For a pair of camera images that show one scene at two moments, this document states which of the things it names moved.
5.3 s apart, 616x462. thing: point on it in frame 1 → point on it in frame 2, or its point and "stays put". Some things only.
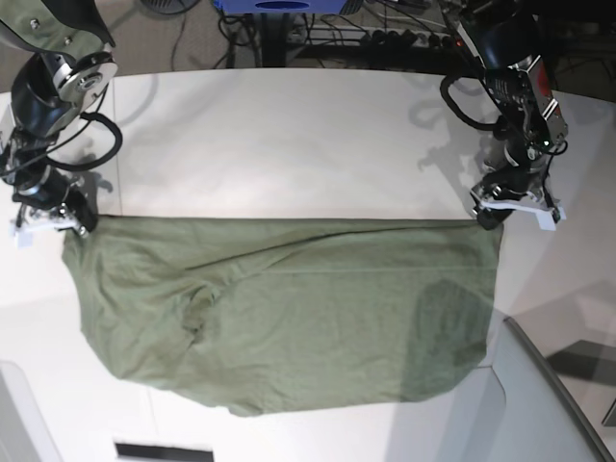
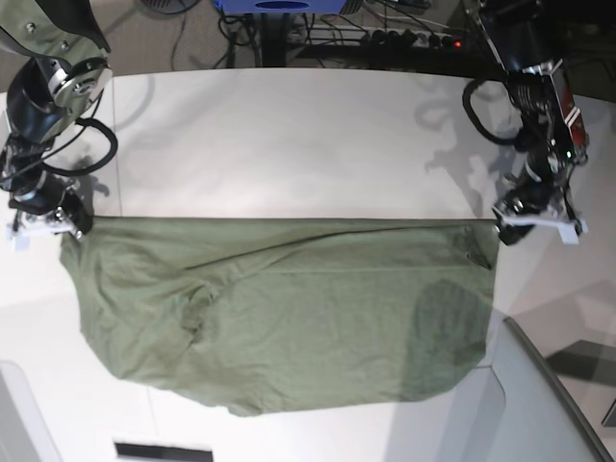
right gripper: (517, 176) → (539, 185)
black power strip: (382, 37) stays put
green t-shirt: (269, 315) stays put
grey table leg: (273, 39) stays put
